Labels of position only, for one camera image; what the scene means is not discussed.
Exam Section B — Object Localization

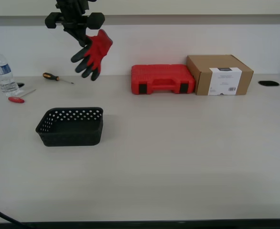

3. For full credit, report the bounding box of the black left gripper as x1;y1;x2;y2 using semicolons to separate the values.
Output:
44;11;106;47

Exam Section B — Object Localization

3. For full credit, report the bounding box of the red and black work glove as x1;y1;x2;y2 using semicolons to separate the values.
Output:
70;29;114;82

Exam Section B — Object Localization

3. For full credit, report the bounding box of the black plastic lattice basket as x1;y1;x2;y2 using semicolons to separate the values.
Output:
35;107;104;147

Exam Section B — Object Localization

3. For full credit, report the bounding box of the orange and black screwdriver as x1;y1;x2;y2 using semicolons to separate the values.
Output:
42;73;75;84

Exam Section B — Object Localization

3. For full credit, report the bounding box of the clear plastic water bottle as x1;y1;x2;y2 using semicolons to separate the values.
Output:
0;48;20;97

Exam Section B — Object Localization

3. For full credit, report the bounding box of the red plastic tool case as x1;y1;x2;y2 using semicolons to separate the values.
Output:
130;64;196;95

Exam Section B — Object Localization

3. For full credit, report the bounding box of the cardboard box with white label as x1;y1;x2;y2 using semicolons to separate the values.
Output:
186;54;254;96

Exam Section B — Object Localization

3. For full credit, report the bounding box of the grey wall trim strip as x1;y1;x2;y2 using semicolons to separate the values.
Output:
0;14;280;26

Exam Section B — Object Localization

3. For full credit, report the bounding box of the black cable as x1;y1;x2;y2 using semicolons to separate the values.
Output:
0;202;23;226

